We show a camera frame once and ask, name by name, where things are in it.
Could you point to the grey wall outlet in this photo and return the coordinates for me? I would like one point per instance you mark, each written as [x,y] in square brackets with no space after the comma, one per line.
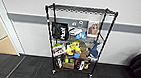
[81,23]
[74,23]

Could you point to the blue cup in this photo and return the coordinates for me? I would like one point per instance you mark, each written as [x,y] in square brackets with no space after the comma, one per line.
[77,55]

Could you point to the orange packet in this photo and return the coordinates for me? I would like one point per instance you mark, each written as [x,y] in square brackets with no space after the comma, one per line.
[86,66]

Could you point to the white flat box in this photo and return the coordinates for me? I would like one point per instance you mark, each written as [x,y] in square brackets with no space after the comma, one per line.
[74,30]

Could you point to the long grey wall band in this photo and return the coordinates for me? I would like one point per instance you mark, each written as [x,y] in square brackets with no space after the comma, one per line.
[28,18]

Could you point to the white black packet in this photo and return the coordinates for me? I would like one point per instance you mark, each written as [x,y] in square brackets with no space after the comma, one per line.
[81,65]

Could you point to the blue shark plush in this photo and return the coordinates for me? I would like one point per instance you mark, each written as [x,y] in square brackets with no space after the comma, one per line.
[94,51]

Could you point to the printed magazine box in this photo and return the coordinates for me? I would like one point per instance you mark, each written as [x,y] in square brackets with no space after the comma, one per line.
[59,50]

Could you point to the dark printed packet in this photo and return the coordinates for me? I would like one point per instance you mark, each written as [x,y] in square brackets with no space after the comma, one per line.
[59,62]

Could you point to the white door frame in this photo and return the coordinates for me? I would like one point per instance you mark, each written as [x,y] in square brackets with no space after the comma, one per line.
[7,26]

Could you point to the yellow plush toy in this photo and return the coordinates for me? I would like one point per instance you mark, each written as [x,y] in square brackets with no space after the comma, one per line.
[73,46]

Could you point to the black bag white print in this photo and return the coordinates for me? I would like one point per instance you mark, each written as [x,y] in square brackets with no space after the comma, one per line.
[59,31]

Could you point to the box with portrait photo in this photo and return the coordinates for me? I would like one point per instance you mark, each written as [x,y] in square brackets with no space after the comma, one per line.
[94,29]

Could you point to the yellow green bottles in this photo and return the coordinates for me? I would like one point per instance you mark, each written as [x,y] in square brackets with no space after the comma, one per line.
[68,60]

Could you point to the open cardboard box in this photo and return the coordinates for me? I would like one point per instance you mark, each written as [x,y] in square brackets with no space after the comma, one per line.
[68,65]

